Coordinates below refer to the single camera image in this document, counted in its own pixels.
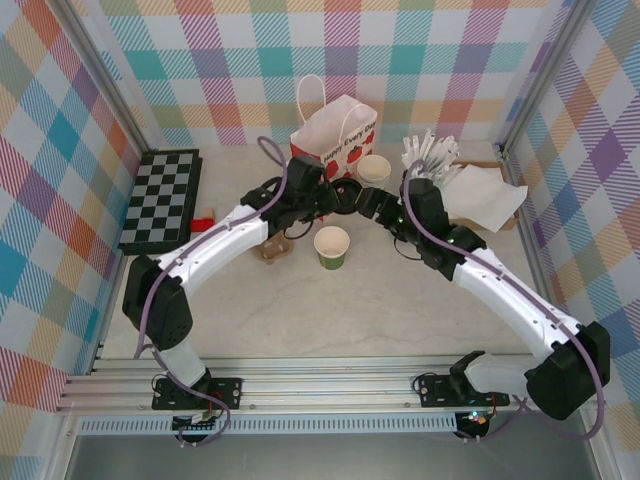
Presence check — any single green paper cup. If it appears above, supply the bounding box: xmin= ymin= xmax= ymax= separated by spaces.
xmin=313 ymin=225 xmax=350 ymax=271

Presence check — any white red paper gift bag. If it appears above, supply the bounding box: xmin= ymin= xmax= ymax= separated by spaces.
xmin=289 ymin=74 xmax=380 ymax=176

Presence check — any brown cardboard cup carrier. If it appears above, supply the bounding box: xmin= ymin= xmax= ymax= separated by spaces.
xmin=252 ymin=234 xmax=294 ymax=265

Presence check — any stack of green paper cups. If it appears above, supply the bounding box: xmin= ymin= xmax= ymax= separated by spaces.
xmin=355 ymin=154 xmax=392 ymax=191

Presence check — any brown cardboard napkin box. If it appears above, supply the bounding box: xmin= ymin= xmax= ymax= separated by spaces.
xmin=447 ymin=159 xmax=521 ymax=232

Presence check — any black grey chessboard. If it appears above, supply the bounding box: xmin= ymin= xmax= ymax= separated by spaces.
xmin=118 ymin=148 xmax=205 ymax=257

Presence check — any small electronics board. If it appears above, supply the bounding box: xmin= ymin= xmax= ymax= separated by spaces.
xmin=172 ymin=412 xmax=221 ymax=432
xmin=459 ymin=409 xmax=491 ymax=429

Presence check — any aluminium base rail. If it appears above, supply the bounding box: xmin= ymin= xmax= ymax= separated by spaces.
xmin=57 ymin=354 xmax=601 ymax=415

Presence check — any aluminium frame post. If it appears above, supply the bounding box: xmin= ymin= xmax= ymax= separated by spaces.
xmin=499 ymin=0 xmax=601 ymax=154
xmin=57 ymin=0 xmax=164 ymax=154

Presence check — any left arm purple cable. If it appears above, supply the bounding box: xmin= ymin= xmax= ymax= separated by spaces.
xmin=133 ymin=135 xmax=294 ymax=447

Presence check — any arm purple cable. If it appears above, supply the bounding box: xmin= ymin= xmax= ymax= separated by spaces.
xmin=402 ymin=159 xmax=607 ymax=444
xmin=133 ymin=135 xmax=294 ymax=447

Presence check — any slotted grey cable duct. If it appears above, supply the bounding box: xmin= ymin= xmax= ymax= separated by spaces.
xmin=74 ymin=417 xmax=501 ymax=436

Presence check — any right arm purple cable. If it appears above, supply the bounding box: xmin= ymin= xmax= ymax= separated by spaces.
xmin=402 ymin=159 xmax=607 ymax=444

